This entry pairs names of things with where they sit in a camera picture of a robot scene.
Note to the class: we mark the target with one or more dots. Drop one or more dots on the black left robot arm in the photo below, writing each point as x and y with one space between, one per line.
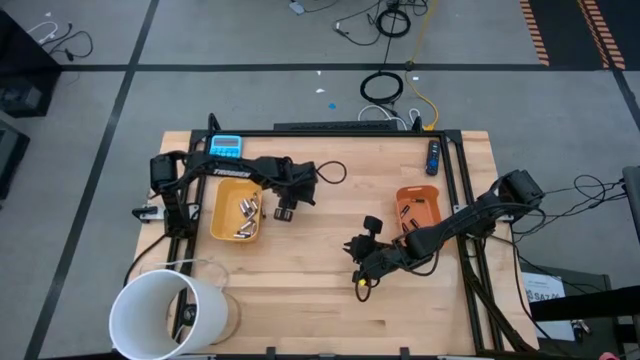
260 167

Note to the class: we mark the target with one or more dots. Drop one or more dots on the black bar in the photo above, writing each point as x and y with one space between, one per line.
590 304

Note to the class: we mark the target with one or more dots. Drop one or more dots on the grey power adapter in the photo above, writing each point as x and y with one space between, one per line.
297 7

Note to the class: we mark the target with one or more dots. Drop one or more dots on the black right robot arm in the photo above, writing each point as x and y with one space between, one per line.
450 227

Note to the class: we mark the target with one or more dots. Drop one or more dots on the black power strip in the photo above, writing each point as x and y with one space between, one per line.
335 125

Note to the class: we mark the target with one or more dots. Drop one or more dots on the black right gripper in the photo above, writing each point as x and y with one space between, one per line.
377 257

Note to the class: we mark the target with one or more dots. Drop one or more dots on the dark green box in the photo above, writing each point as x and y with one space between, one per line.
585 277

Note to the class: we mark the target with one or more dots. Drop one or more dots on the black copper AA battery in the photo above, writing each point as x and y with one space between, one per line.
247 226
243 206
248 209
242 234
254 204

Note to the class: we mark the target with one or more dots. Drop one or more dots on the yellow plastic bin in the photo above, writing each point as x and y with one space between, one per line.
225 220

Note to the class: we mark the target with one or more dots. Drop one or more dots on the black cabinet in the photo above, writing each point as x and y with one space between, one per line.
20 60

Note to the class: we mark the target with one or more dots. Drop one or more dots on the white paper label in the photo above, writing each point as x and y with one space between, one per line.
542 285

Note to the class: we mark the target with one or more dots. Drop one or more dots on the black metal frame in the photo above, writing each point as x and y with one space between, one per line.
350 134

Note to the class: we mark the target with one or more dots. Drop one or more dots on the blue calculator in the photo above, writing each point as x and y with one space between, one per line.
225 145

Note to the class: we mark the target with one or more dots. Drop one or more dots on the white cylinder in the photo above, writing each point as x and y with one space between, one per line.
205 305

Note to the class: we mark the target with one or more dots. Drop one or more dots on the black and silver clamp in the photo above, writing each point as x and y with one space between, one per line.
145 214

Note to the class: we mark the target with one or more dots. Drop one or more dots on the black floor mat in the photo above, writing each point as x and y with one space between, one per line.
565 30

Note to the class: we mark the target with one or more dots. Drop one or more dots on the black remote control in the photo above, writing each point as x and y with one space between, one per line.
433 160

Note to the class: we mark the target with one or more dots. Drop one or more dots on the orange plastic bin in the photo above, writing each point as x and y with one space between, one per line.
427 212

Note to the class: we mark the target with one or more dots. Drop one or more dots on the metal keys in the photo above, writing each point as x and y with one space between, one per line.
580 330

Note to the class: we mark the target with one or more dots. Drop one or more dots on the grey panel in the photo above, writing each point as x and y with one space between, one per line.
632 200

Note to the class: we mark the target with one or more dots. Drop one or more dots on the orange black hazard tape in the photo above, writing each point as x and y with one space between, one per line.
535 35
602 35

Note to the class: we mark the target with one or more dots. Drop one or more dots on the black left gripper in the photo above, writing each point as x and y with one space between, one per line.
297 182

